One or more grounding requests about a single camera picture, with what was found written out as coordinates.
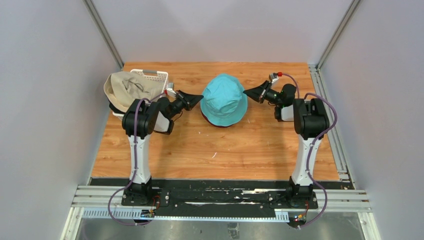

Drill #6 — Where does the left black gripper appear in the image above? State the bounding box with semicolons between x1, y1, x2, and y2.
167;90;203;120

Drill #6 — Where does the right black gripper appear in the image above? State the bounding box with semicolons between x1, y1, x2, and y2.
243;81;283;107

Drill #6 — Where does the teal bucket hat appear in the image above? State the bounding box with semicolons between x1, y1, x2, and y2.
200;73;248;128

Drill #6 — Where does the beige bucket hat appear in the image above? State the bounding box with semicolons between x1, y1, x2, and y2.
103;71;167;112

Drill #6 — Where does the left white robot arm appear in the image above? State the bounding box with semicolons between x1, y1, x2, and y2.
121;90;204;207

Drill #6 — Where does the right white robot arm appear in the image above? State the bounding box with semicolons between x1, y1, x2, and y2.
243;81;330;209

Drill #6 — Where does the white perforated plastic basket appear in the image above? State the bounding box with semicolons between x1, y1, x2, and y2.
112;68;170;120

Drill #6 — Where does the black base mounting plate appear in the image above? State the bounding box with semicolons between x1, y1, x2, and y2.
89;178;355;220

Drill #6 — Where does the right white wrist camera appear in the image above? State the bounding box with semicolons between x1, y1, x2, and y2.
268;72;279;85

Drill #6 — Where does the white slotted cable duct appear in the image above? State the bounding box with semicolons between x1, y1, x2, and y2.
81;207;290;223

